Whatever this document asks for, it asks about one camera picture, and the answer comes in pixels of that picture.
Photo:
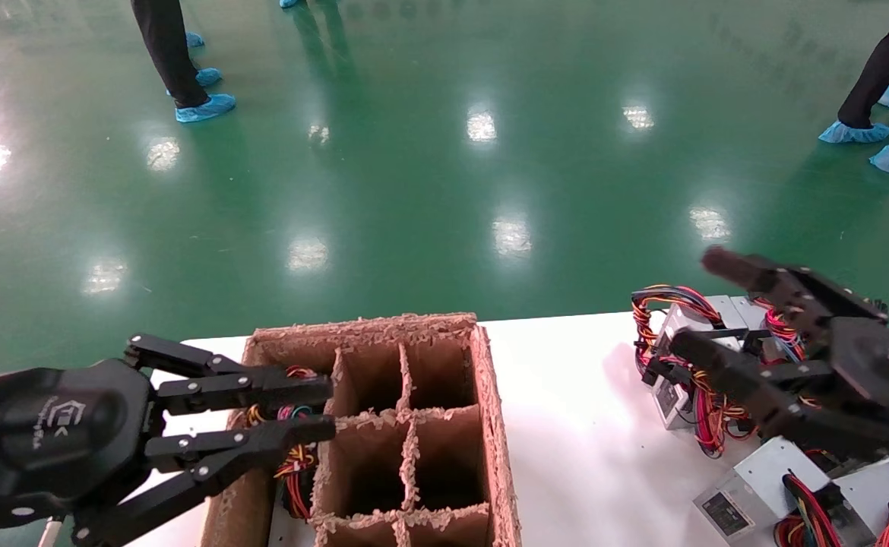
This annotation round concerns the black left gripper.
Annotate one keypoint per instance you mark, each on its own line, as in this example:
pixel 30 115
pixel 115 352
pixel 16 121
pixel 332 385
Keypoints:
pixel 49 441

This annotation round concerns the silver power supply with label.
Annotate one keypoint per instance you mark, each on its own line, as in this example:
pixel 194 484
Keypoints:
pixel 756 479
pixel 669 403

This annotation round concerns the brown cardboard divider box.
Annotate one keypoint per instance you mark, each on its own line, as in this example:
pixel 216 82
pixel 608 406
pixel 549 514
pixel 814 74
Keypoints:
pixel 444 372

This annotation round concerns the person grey shirt black trousers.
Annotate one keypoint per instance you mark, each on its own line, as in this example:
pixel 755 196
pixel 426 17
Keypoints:
pixel 885 53

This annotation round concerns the person in black trousers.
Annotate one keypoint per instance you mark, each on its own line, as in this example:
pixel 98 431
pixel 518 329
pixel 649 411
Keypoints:
pixel 171 45

